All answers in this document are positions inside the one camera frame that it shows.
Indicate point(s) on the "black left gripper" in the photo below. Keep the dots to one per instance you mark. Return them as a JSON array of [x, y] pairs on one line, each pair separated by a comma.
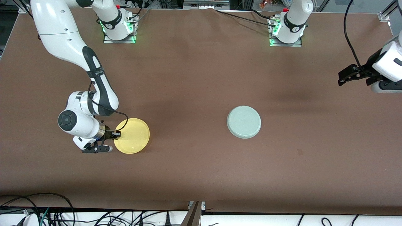
[[366, 69]]

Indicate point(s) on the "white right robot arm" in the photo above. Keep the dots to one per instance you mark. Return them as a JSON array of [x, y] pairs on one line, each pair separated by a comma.
[[59, 34]]

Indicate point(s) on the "yellow round plate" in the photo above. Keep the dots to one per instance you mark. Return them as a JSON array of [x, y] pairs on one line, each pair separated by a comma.
[[133, 136]]

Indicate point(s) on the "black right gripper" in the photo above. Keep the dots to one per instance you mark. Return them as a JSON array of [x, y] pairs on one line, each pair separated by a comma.
[[109, 134]]

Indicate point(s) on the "aluminium frame profile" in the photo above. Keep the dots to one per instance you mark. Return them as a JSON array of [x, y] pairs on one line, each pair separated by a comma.
[[193, 216]]

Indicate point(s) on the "black power plug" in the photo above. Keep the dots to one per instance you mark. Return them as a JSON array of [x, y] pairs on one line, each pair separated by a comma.
[[168, 221]]

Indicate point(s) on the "aluminium top rail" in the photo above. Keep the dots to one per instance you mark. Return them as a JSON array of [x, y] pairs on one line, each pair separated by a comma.
[[205, 3]]

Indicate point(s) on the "white side board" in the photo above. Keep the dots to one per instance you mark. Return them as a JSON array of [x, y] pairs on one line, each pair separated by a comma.
[[251, 221]]

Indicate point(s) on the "pale green round plate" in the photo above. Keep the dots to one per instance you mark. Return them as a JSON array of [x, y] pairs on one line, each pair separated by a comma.
[[244, 122]]

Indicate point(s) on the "brown table cover mat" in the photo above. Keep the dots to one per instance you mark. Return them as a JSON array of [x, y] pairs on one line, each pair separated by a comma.
[[201, 78]]

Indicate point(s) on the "aluminium corner bracket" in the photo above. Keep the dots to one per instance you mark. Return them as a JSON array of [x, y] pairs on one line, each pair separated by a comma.
[[384, 15], [24, 8]]

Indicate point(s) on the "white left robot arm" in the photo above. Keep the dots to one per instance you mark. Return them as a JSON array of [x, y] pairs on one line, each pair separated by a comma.
[[295, 18]]

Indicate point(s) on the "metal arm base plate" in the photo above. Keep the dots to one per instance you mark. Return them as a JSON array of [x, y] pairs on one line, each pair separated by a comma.
[[298, 44], [108, 40]]

